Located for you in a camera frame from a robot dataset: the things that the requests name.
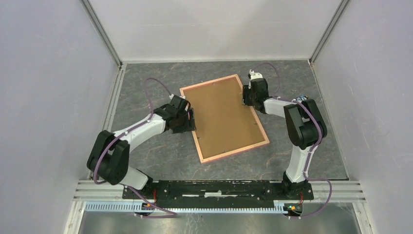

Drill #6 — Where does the brown cardboard backing board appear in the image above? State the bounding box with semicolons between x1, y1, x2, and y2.
183;78;266;159

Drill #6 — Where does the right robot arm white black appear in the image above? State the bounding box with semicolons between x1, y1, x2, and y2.
242;78;327;199

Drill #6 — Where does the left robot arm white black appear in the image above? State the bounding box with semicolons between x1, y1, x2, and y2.
87;95;196;199

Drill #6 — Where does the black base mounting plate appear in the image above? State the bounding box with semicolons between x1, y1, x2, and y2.
139;180;314;209

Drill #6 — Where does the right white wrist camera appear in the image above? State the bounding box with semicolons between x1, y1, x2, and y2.
248;70;263;80

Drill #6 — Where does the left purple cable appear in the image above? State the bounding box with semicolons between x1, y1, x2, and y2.
93;77;179;219

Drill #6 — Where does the aluminium rail frame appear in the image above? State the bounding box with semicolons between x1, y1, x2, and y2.
63;61;376;234

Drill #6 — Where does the white slotted cable duct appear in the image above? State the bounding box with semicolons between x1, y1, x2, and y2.
84;201;302;214

